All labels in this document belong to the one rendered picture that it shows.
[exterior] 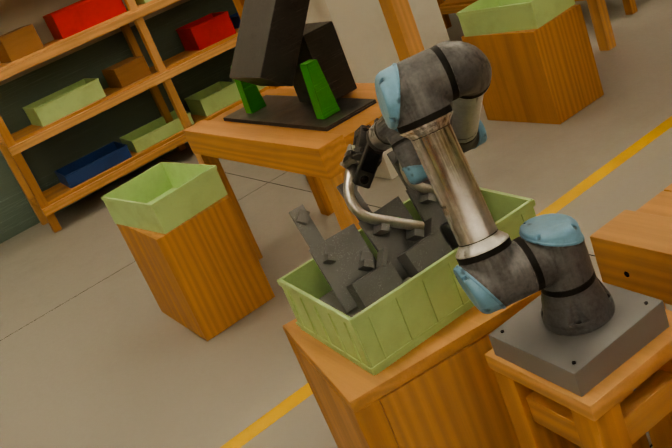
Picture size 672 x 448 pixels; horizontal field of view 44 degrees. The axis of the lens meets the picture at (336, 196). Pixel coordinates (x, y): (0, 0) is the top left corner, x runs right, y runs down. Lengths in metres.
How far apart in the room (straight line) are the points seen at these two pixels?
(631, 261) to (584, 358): 0.44
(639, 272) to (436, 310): 0.50
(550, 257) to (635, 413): 0.37
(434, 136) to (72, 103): 6.10
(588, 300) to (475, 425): 0.62
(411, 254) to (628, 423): 0.77
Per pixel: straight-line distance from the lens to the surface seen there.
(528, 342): 1.82
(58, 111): 7.53
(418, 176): 2.00
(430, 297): 2.12
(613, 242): 2.11
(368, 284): 2.25
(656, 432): 2.49
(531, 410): 1.96
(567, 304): 1.77
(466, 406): 2.22
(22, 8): 8.06
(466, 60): 1.66
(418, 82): 1.63
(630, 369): 1.78
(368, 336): 2.06
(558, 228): 1.71
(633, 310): 1.82
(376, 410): 2.09
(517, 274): 1.69
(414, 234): 2.31
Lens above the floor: 1.92
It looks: 20 degrees down
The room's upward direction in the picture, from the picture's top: 22 degrees counter-clockwise
